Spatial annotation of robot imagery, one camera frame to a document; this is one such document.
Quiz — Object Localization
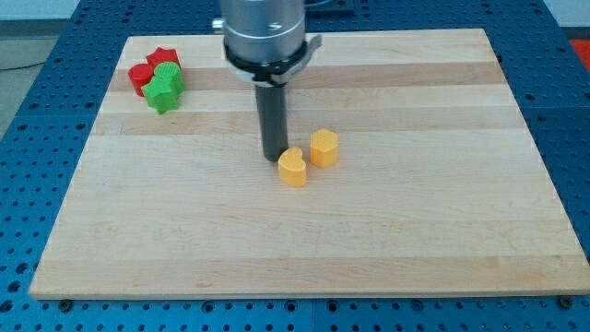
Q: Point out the green cylinder block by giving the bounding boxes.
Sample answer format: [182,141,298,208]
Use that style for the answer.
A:
[154,61,185,93]

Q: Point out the yellow heart block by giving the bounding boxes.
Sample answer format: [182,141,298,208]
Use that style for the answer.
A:
[277,147,307,187]

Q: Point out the black clamp ring mount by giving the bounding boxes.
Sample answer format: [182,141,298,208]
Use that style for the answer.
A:
[223,34,322,88]

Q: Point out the green star block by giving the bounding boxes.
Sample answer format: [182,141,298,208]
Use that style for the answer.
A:
[142,77,179,114]

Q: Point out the red star block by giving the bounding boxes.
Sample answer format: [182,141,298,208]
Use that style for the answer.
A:
[146,47,181,67]

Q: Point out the wooden board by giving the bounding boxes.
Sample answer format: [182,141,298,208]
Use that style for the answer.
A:
[29,29,589,300]

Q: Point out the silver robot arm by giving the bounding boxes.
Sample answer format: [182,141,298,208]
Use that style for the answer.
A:
[219,0,323,162]

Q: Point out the yellow hexagon block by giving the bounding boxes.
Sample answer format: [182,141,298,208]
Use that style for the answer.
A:
[310,128,339,168]

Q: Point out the red cylinder block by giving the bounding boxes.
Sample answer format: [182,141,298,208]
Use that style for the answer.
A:
[127,63,154,97]

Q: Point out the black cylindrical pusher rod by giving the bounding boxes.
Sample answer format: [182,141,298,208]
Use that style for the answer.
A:
[255,87,289,162]

